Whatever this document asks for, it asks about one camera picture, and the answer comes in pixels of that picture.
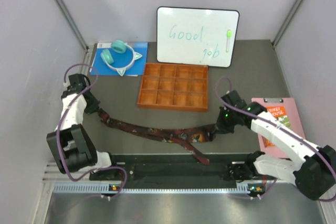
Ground grey slotted cable duct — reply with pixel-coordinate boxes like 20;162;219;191
53;183;265;194

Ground teal cat-ear headphones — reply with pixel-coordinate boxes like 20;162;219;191
99;40;143;77

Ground blue folder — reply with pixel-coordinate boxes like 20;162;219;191
90;40;148;76

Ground green whiteboard marker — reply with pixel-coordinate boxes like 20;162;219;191
226;29;232;52

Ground orange wooden compartment tray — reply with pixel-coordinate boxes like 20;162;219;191
138;63;208;112

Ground red patterned necktie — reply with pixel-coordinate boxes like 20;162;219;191
97;108;216;165

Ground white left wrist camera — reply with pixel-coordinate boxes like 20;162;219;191
61;83;80;99

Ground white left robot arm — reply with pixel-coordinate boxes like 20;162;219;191
56;74;119;180

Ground white dry-erase board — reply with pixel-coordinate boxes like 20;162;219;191
156;6;240;68

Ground pink clipboard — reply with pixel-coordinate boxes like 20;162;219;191
251;98;306;158

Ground orange treehouse book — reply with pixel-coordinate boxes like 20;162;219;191
262;106;292;147

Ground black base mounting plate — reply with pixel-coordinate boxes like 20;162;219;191
89;153;263;183

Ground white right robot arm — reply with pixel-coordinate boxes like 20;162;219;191
217;90;335;202

